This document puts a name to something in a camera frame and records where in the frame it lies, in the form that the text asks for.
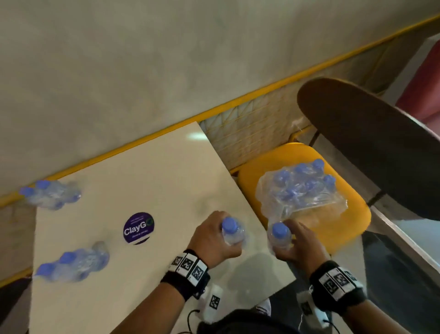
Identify person's right hand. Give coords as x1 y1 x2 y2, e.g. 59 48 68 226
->
274 218 331 276

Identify person's left hand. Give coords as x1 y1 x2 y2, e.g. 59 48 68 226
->
187 211 247 270

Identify dark brown round table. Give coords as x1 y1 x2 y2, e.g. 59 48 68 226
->
297 77 440 221

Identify clear water bottle blue cap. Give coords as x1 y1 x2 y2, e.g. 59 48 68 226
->
221 217 247 246
267 222 295 256
58 241 110 273
34 180 82 204
34 262 93 283
19 186 66 211

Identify person's white shoe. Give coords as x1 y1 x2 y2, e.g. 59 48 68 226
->
255 298 272 317

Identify red padded seat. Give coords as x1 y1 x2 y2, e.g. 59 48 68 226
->
395 41 440 135

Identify person's right forearm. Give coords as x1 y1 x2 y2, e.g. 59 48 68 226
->
342 299 411 334

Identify plastic-wrapped pack of water bottles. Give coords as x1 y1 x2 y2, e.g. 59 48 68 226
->
255 158 348 228

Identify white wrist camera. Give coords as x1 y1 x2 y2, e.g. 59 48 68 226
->
296 291 327 329
201 285 225 324

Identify black wristband with marker tags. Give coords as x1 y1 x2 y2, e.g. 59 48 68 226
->
160 249 211 302
309 260 368 316

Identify yellow chair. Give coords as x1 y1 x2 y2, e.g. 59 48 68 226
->
236 142 372 256

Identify yellow wire mesh panel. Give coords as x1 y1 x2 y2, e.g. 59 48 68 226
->
199 38 410 170

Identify round purple sticker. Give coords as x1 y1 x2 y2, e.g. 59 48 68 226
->
123 212 155 245

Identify person's left forearm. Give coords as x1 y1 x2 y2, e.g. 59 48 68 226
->
111 281 186 334

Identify person's dark clothing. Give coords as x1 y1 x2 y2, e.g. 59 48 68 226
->
197 309 300 334

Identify yellow rail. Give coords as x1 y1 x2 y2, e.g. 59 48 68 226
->
0 14 440 209

